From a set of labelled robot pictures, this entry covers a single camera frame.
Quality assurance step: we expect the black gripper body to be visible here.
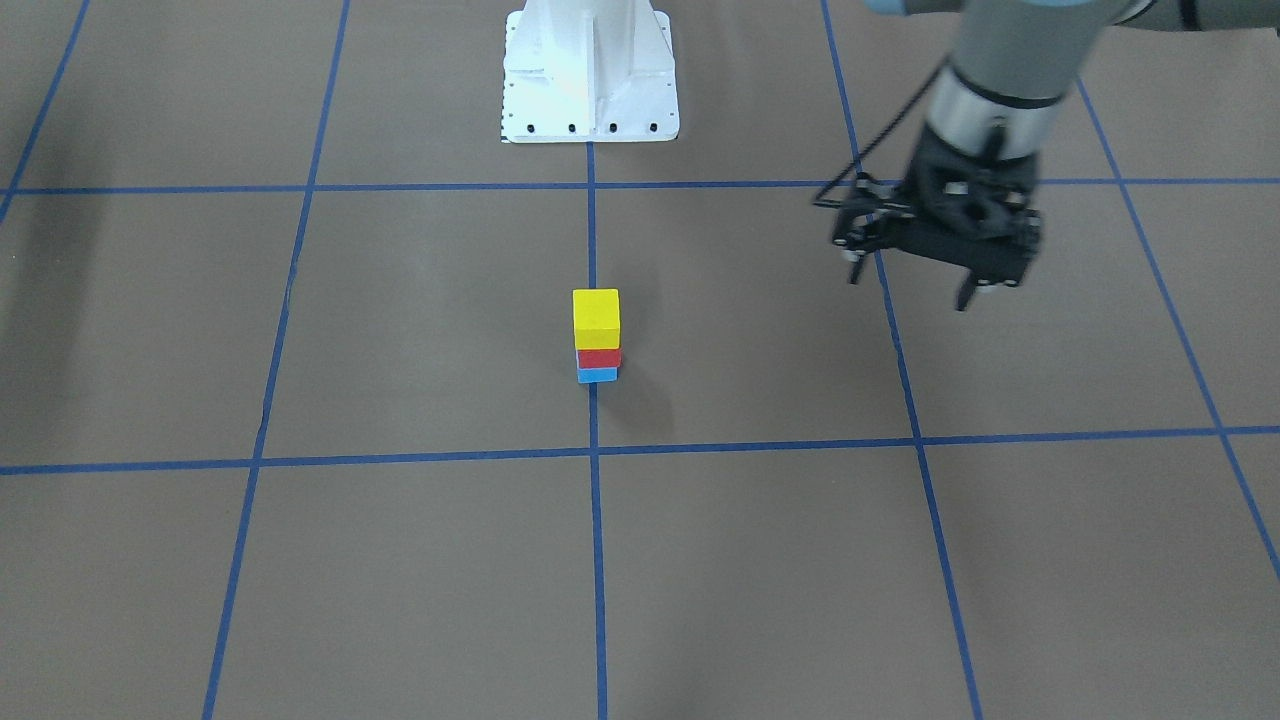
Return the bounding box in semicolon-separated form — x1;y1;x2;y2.
829;126;1043;290

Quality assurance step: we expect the yellow wooden block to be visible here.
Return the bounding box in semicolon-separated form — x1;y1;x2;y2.
572;288;621;351

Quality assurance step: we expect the red wooden block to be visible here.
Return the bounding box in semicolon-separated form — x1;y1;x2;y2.
576;347;623;370

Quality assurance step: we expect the blue wooden block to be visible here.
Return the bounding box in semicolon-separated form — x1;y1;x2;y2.
576;366;620;384

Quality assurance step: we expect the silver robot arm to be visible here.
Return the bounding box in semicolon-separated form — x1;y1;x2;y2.
813;1;1279;311

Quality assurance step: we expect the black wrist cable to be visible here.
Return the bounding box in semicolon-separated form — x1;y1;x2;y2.
812;60;951;211

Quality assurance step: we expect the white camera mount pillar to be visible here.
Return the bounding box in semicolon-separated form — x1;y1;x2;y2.
500;1;680;143

